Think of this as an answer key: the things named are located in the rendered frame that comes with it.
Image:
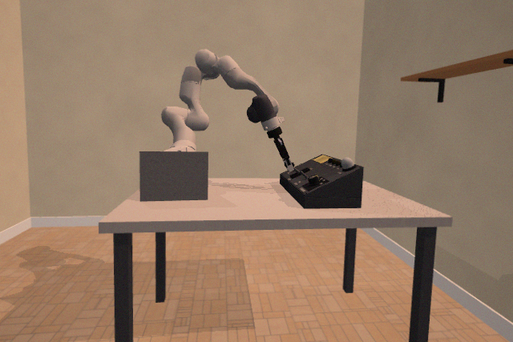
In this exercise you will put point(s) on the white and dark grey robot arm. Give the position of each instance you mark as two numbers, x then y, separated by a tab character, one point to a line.
263	108

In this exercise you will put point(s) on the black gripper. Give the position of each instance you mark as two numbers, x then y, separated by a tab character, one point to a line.
281	147

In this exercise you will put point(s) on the black control console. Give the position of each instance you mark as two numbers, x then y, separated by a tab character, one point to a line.
325	182

